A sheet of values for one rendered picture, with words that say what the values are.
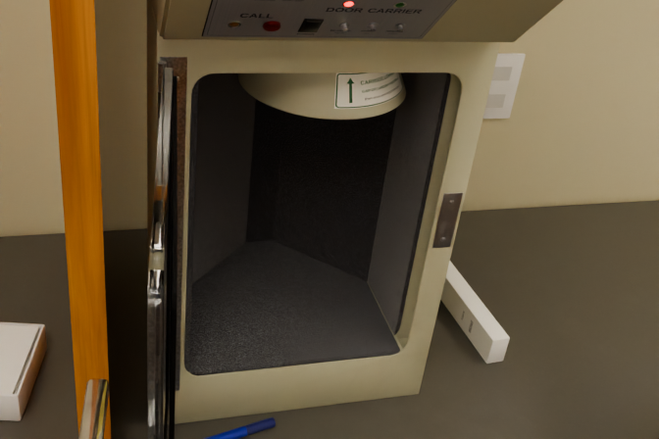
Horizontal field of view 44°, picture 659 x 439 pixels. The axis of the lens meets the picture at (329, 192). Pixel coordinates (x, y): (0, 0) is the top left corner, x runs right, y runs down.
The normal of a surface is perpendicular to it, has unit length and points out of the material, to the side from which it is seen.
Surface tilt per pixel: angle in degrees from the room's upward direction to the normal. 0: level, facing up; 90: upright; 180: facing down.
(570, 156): 90
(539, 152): 90
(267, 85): 66
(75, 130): 90
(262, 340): 0
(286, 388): 90
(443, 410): 0
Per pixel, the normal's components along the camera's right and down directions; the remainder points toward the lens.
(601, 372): 0.11, -0.85
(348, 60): 0.26, 0.52
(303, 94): -0.20, 0.09
